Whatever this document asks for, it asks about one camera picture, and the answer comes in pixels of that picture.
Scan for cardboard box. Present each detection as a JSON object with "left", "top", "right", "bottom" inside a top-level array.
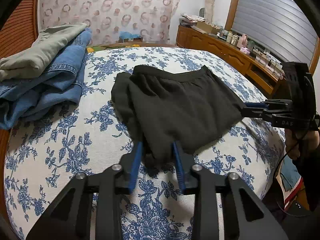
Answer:
[{"left": 196, "top": 20, "right": 220, "bottom": 34}]

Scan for tied beige curtain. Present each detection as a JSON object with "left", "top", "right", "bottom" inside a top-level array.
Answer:
[{"left": 204, "top": 0, "right": 217, "bottom": 22}]

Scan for black pants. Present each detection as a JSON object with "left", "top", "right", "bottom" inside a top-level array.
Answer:
[{"left": 111, "top": 64, "right": 247, "bottom": 168}]

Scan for circle patterned curtain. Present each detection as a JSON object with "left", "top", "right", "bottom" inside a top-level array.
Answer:
[{"left": 40, "top": 0, "right": 182, "bottom": 45}]

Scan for wooden slatted wardrobe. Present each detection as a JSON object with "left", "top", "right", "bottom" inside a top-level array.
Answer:
[{"left": 0, "top": 0, "right": 40, "bottom": 60}]

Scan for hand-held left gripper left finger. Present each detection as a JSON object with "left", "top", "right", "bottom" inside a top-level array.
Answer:
[{"left": 26, "top": 141, "right": 144, "bottom": 240}]

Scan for box with blue bag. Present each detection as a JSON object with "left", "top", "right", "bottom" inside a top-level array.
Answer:
[{"left": 119, "top": 31, "right": 143, "bottom": 43}]

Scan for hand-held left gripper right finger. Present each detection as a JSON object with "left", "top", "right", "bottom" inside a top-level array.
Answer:
[{"left": 172, "top": 141, "right": 289, "bottom": 240}]

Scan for wooden cabinet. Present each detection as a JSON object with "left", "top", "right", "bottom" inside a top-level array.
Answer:
[{"left": 176, "top": 25, "right": 285, "bottom": 99}]

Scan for grey pants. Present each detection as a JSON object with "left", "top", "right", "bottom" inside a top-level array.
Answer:
[{"left": 0, "top": 22, "right": 88, "bottom": 82}]

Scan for person's right hand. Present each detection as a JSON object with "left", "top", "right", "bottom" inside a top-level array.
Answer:
[{"left": 285, "top": 129, "right": 320, "bottom": 159}]

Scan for folded floral cloth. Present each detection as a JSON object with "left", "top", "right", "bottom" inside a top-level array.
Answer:
[{"left": 180, "top": 14, "right": 205, "bottom": 27}]

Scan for black cable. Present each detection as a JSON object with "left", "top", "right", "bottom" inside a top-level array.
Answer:
[{"left": 274, "top": 127, "right": 313, "bottom": 208}]

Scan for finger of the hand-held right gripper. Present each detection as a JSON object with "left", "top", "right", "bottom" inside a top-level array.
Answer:
[
  {"left": 244, "top": 102, "right": 269, "bottom": 109},
  {"left": 242, "top": 108, "right": 269, "bottom": 118}
]

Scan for colourful floral blanket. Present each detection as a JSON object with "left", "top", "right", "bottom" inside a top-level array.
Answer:
[{"left": 86, "top": 42, "right": 175, "bottom": 53}]

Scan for white bottles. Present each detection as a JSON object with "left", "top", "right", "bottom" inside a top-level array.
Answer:
[{"left": 226, "top": 31, "right": 238, "bottom": 45}]

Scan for blue jeans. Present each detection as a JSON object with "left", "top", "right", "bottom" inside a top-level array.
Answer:
[{"left": 0, "top": 29, "right": 93, "bottom": 130}]

